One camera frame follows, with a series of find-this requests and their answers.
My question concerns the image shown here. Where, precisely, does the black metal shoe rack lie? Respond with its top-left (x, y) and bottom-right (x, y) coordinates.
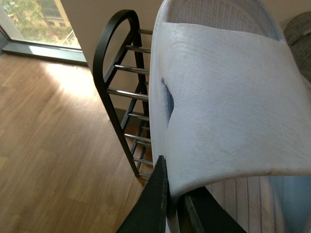
top-left (92, 10), bottom-right (153, 178)

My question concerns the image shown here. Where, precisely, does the grey knit sneaker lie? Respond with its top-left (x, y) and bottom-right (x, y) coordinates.
top-left (283, 11), bottom-right (311, 82)

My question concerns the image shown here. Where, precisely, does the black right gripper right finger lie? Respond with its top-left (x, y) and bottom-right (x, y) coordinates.
top-left (178, 186), bottom-right (245, 233)

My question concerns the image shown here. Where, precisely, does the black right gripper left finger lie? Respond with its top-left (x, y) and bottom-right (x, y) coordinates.
top-left (117, 155), bottom-right (168, 233)

